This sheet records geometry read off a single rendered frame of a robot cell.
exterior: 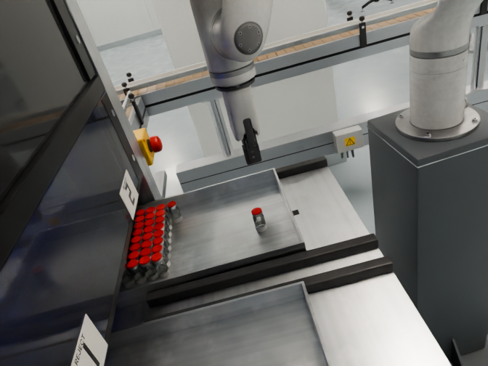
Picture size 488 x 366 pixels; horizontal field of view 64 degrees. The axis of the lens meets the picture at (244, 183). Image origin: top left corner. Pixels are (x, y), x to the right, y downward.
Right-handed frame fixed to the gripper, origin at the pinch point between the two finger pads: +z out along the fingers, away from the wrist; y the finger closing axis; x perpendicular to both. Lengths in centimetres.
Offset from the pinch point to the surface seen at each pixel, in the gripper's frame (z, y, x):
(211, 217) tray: 10.9, 2.4, -11.8
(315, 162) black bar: 8.7, -3.7, 13.9
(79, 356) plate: -4.5, 41.8, -26.7
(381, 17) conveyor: 1, -79, 68
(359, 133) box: 45, -75, 54
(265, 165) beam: 52, -82, 12
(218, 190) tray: 9.2, -4.5, -9.0
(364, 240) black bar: 8.8, 24.0, 12.6
